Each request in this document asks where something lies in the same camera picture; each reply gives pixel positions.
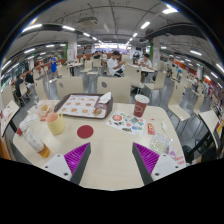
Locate beige chair right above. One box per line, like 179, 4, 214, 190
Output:
168, 83, 190, 123

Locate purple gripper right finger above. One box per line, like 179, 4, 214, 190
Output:
131, 142, 182, 187

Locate brown food tray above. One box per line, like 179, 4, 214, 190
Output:
54, 93, 113, 119

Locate crumpled food wrapper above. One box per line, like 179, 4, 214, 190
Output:
37, 101, 54, 121

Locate seated person in black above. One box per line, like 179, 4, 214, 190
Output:
15, 74, 24, 98

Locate yellow mug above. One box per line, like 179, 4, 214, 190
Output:
46, 113, 64, 135

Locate plastic tea bottle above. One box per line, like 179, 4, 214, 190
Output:
19, 121, 50, 158

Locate red round coaster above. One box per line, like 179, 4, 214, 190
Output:
77, 125, 93, 139

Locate clear plastic packet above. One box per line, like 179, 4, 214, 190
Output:
150, 132, 172, 154

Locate seated person right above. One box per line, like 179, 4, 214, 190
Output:
138, 53, 152, 83

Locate beige chair middle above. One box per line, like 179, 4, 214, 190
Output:
97, 76, 131, 103

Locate beige chair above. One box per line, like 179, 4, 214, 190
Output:
168, 83, 190, 123
97, 76, 131, 103
57, 76, 84, 100

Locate red paper cup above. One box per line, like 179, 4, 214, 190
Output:
134, 94, 150, 117

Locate person in blue shirt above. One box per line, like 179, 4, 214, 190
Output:
50, 53, 58, 79

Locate red ketchup packet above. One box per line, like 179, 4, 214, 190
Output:
147, 123, 155, 135

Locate white paper napkin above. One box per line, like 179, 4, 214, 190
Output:
100, 92, 111, 104

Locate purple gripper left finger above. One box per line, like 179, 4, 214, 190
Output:
42, 142, 92, 186

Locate colourful sticker sheet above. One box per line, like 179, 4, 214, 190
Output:
106, 110, 146, 137

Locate man in white shirt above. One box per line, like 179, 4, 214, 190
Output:
107, 51, 125, 77

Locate beige chair left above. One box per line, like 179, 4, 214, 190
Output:
57, 76, 84, 100

